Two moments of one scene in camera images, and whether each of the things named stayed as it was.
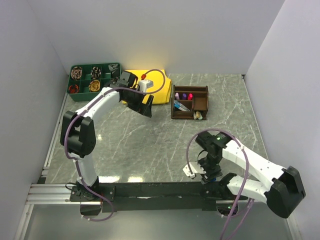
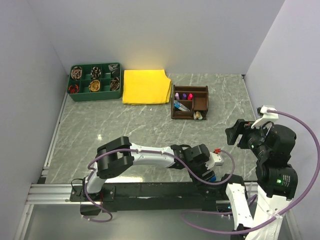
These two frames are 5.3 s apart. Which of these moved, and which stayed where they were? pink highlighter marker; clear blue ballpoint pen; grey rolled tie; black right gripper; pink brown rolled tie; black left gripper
Moved: black right gripper; black left gripper
Stayed: pink highlighter marker; pink brown rolled tie; grey rolled tie; clear blue ballpoint pen
